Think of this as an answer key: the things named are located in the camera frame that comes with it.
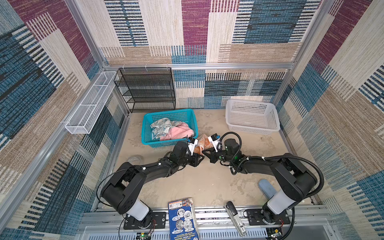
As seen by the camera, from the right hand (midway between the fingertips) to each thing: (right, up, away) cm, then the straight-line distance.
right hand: (203, 153), depth 87 cm
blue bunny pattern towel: (-26, +15, +9) cm, 32 cm away
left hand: (0, -1, -1) cm, 1 cm away
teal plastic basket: (-10, +23, +24) cm, 34 cm away
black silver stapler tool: (+13, -24, -14) cm, 31 cm away
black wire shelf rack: (-39, +42, +21) cm, 61 cm away
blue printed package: (-11, -29, -17) cm, 35 cm away
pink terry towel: (-14, +12, +11) cm, 22 cm away
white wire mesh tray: (-59, +27, -9) cm, 66 cm away
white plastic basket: (+39, +23, +28) cm, 53 cm away
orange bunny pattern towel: (0, +5, +4) cm, 6 cm away
